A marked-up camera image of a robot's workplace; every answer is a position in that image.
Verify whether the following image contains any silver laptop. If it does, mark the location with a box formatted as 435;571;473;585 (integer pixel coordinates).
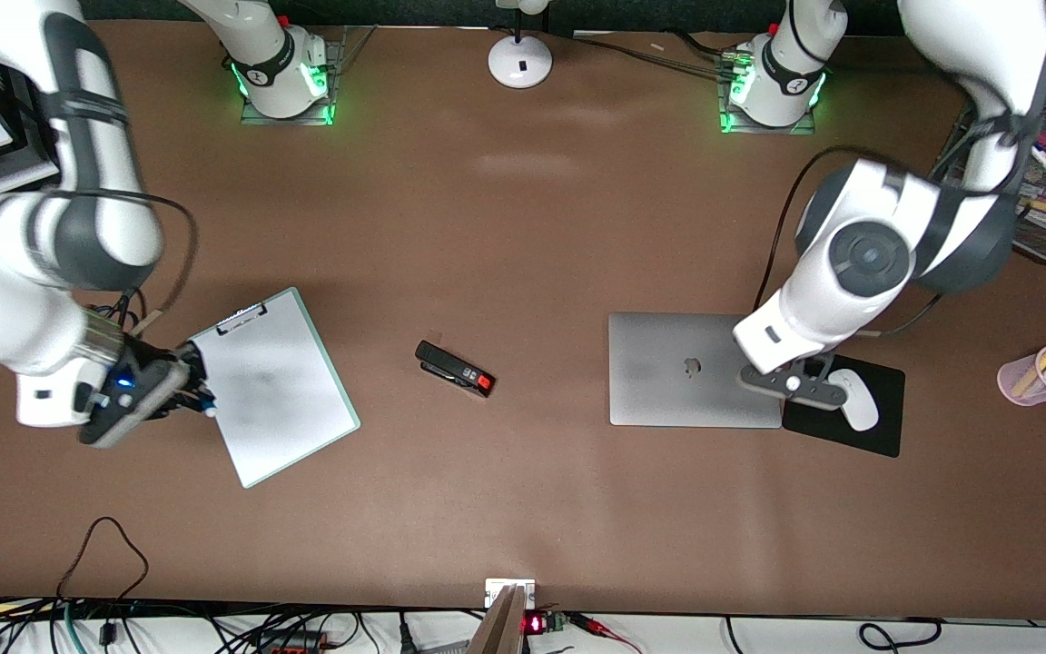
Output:
608;312;784;429

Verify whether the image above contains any white computer mouse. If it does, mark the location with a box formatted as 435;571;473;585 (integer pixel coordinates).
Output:
830;368;881;432

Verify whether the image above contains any black mouse pad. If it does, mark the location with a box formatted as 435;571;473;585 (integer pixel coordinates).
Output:
782;352;906;459

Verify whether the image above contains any mint green clipboard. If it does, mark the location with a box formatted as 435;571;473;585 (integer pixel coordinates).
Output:
185;287;361;490

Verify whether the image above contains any yellow pencil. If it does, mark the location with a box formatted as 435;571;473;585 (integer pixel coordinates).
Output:
1011;343;1046;398

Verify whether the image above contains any black stacked document tray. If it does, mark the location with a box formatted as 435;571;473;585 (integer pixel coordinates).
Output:
0;27;63;219

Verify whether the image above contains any black stapler with red tip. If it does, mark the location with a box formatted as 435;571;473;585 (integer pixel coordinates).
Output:
414;341;497;399

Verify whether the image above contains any orange connector strip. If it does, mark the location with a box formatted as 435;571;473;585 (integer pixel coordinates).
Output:
255;629;331;654

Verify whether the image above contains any white round lamp base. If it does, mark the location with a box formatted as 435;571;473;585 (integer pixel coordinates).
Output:
488;0;554;90

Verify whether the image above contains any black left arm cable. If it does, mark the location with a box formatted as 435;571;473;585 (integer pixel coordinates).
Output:
752;144;1025;339

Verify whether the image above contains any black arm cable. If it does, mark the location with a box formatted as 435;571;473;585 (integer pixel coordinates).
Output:
78;189;199;339
752;144;1025;339

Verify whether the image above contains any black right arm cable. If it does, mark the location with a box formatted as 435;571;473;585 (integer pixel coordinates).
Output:
78;189;199;339

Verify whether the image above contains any brown cable loop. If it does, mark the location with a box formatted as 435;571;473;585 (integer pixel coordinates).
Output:
55;516;150;605

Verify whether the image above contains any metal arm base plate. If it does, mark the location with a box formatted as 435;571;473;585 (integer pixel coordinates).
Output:
240;25;379;127
716;50;819;136

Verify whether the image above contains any teal cable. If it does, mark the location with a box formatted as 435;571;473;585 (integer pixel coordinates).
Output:
62;601;90;654

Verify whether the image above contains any black cable across table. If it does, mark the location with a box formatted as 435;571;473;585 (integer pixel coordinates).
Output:
567;30;744;81

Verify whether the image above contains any black looped cable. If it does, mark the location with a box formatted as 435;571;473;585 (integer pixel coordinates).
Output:
857;618;944;654

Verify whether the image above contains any red wire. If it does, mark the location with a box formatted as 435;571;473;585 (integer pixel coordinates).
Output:
568;612;645;654

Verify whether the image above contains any wooden camera mount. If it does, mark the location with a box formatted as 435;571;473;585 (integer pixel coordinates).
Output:
467;579;538;654

